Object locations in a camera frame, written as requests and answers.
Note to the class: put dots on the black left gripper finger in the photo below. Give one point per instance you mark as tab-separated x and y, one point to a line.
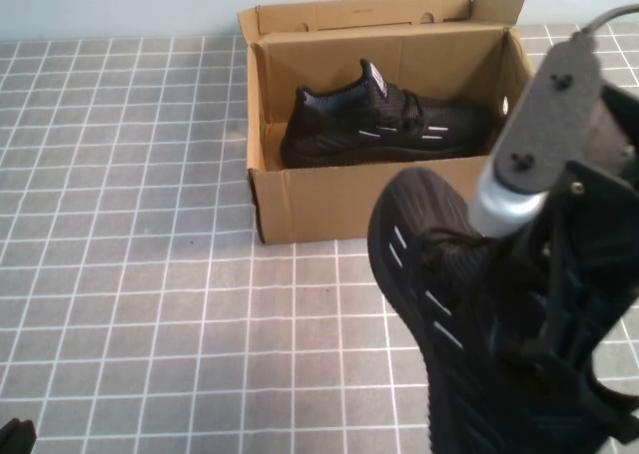
27	439
9	439

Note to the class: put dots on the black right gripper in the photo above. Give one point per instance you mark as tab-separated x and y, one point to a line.
614	184

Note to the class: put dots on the black sneaker with laces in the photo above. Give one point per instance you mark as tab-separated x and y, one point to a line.
414	284

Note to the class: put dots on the brown cardboard shoe box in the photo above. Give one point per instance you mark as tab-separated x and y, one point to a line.
324	204

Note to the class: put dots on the grey checked tablecloth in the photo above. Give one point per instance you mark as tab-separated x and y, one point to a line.
150	274

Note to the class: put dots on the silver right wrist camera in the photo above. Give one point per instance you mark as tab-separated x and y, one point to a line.
544	120

